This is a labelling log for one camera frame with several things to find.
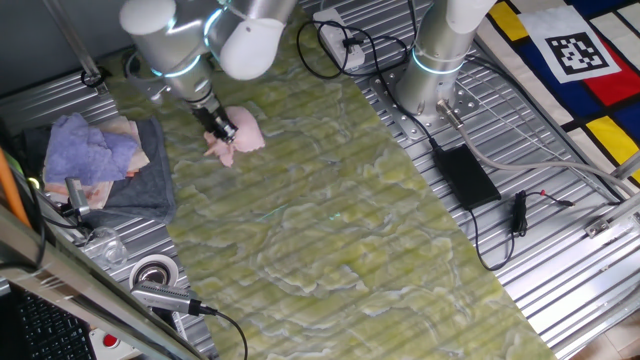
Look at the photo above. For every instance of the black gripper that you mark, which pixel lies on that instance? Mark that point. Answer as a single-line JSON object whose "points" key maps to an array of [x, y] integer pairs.
{"points": [[212, 119]]}

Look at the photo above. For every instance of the pink fluffy cloth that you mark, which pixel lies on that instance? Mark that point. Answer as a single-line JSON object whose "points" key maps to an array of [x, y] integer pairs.
{"points": [[247, 132]]}

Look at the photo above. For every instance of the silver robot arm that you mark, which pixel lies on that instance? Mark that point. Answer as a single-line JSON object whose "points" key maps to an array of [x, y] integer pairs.
{"points": [[165, 45]]}

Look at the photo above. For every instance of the purple fluffy cloth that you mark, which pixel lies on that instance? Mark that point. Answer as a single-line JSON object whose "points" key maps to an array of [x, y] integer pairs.
{"points": [[85, 150]]}

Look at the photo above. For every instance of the beige cloth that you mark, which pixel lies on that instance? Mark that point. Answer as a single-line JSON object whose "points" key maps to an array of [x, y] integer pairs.
{"points": [[97, 195]]}

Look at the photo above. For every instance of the colourful block pattern cloth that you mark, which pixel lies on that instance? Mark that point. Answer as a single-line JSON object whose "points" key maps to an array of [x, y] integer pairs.
{"points": [[615, 85]]}

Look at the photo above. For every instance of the dark grey towel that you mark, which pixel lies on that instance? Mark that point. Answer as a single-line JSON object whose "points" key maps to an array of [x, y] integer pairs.
{"points": [[150, 190]]}

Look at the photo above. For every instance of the green marble pattern mat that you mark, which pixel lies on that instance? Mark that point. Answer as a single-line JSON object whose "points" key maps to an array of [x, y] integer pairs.
{"points": [[325, 225]]}

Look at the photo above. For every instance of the white power strip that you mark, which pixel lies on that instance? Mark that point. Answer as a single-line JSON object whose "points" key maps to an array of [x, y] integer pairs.
{"points": [[332, 35]]}

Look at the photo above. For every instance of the small steel bowl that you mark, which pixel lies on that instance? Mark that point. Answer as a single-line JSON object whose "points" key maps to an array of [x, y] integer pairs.
{"points": [[152, 272]]}

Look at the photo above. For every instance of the clear acrylic rod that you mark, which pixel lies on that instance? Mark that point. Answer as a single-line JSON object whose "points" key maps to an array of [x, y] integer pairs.
{"points": [[75, 45]]}

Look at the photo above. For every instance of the orange tube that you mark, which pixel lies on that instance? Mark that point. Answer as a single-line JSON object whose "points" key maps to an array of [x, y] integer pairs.
{"points": [[11, 190]]}

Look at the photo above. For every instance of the grey box red button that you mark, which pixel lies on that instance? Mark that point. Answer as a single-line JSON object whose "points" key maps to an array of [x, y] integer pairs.
{"points": [[110, 341]]}

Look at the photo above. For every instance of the black power adapter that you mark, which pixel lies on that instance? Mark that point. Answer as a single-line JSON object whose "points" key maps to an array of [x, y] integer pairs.
{"points": [[465, 177]]}

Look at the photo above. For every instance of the black keyboard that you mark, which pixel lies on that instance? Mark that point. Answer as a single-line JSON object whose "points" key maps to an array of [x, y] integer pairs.
{"points": [[50, 332]]}

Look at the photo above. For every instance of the white paper fiducial marker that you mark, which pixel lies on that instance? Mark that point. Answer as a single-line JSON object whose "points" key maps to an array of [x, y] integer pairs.
{"points": [[575, 52]]}

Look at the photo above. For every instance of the aluminium profile bar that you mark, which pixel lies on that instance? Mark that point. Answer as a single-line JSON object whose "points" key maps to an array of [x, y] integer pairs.
{"points": [[630, 167]]}

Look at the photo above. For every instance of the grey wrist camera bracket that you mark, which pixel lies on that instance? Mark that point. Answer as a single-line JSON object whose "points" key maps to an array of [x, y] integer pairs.
{"points": [[150, 87]]}

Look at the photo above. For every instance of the small grey camera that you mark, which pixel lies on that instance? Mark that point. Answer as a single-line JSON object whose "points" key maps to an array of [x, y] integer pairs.
{"points": [[76, 192]]}

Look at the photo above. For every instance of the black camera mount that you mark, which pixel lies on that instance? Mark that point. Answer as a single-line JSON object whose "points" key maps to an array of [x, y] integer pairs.
{"points": [[75, 212]]}

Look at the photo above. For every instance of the silver ribbed camera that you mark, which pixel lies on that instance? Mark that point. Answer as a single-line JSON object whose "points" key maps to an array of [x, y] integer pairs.
{"points": [[162, 296]]}

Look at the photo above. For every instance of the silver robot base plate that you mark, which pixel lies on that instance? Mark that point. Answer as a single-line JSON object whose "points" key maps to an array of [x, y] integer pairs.
{"points": [[410, 127]]}

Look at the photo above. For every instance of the aluminium frame bar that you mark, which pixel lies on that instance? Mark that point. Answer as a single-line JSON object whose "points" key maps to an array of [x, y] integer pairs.
{"points": [[75, 285]]}

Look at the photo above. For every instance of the small metal bracket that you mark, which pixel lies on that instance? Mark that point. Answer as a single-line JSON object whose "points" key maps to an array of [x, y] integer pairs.
{"points": [[597, 227]]}

